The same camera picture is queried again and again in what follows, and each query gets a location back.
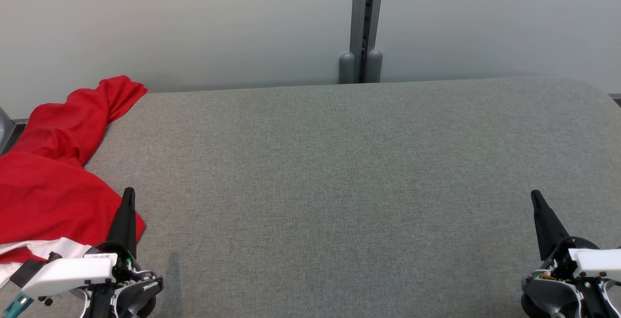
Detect red T-shirt with white sleeves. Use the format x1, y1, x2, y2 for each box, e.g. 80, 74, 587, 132
0, 75, 148, 168

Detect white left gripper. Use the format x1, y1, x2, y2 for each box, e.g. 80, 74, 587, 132
22, 187, 139, 299

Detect grey metal partition post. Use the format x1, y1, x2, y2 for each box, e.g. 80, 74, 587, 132
349, 0, 386, 83
0, 107, 16, 156

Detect grey cylindrical post foot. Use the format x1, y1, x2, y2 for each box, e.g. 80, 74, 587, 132
365, 49, 383, 83
339, 52, 356, 84

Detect red shorts with white stripe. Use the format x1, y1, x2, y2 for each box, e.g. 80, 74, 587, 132
0, 151, 146, 287

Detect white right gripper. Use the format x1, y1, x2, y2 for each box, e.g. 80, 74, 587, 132
531, 190, 621, 281

